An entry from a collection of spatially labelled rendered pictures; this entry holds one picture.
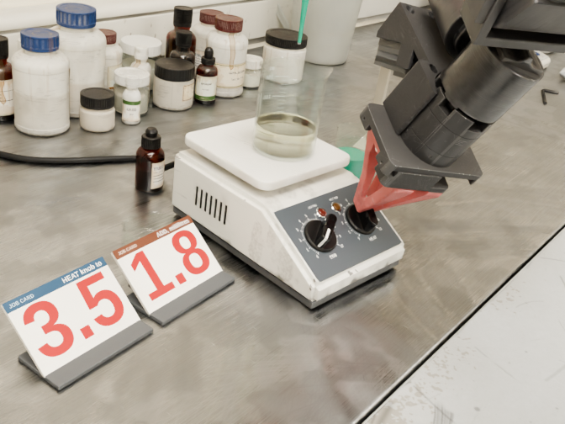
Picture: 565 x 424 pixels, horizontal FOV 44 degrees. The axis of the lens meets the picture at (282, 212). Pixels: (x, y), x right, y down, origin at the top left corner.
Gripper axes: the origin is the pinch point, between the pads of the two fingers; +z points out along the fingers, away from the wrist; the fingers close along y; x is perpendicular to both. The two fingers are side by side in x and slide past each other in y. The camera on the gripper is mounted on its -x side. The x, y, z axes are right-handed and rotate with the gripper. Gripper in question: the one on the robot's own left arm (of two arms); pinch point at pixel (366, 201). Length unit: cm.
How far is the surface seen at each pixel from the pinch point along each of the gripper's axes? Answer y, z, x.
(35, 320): 28.6, 6.1, 8.2
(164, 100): 5.3, 23.6, -32.0
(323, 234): 6.2, -0.1, 3.9
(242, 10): -15, 26, -58
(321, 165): 3.5, 0.3, -4.0
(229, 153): 11.0, 3.3, -6.7
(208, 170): 12.3, 5.4, -6.2
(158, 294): 18.5, 7.3, 5.6
